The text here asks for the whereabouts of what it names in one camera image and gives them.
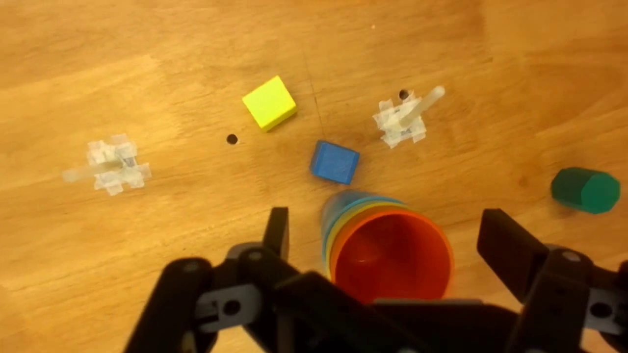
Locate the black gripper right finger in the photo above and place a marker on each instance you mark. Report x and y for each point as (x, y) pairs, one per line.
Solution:
(569, 295)

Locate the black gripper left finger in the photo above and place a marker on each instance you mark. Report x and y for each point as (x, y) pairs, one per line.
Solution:
(216, 301)

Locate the yellow plastic cup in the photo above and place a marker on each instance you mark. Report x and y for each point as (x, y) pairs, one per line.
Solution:
(355, 203)

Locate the orange plastic cup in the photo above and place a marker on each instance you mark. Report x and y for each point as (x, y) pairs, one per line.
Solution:
(392, 262)

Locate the blue plastic cup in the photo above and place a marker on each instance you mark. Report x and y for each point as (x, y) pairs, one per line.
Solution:
(353, 195)

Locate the green wooden cylinder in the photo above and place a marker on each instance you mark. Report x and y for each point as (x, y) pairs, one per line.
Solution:
(585, 191)

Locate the blue wooden cube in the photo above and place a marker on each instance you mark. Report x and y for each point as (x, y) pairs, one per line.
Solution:
(334, 162)

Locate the yellow wooden cube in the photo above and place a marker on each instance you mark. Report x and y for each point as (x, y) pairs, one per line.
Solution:
(267, 103)

